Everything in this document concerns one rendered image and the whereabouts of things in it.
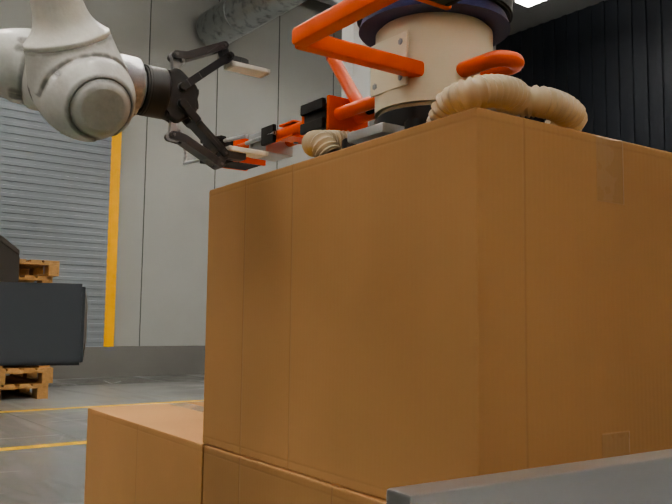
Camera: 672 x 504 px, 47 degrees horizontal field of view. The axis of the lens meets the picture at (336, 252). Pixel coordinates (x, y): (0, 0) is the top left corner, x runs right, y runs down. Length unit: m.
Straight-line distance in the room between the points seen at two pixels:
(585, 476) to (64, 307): 0.48
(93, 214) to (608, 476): 10.15
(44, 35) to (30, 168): 9.57
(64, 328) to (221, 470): 0.82
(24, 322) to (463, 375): 0.47
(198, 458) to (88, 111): 0.59
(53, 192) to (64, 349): 10.17
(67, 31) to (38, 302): 0.61
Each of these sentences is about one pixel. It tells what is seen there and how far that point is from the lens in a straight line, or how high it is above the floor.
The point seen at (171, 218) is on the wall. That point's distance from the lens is 11.27.
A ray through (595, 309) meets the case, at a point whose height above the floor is 0.75.
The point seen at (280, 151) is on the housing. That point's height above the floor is 1.06.
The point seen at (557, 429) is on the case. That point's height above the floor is 0.63.
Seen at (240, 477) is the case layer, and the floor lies 0.52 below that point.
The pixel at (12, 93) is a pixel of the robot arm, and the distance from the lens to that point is 1.12.
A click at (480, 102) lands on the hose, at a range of 0.94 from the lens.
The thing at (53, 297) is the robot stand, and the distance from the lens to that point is 0.39.
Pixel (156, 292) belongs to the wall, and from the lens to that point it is 11.10.
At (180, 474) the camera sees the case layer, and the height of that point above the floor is 0.49.
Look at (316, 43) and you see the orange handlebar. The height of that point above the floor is 1.07.
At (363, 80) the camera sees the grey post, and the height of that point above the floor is 2.14.
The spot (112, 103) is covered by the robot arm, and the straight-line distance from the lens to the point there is 0.93.
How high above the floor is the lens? 0.73
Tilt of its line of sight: 5 degrees up
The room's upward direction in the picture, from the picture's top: 1 degrees clockwise
